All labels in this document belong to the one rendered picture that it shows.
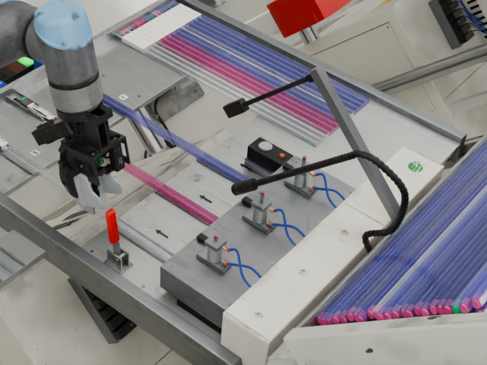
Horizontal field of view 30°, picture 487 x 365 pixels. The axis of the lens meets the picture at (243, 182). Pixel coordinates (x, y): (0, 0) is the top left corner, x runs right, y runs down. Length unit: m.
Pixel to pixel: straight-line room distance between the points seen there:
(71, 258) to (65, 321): 0.42
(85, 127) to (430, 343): 0.64
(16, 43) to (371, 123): 0.71
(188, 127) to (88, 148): 1.47
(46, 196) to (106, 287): 1.17
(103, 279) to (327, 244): 0.35
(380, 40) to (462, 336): 1.86
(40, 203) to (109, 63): 0.80
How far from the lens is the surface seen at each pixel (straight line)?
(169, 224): 1.49
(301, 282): 1.32
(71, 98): 1.34
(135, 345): 1.92
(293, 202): 1.46
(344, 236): 1.39
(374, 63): 2.79
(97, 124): 1.36
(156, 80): 1.79
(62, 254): 1.46
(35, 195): 2.55
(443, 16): 2.79
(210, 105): 2.93
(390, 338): 1.02
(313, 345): 1.12
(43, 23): 1.30
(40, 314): 1.82
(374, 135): 1.71
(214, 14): 1.97
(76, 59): 1.32
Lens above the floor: 2.27
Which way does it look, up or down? 51 degrees down
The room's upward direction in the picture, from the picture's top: 73 degrees clockwise
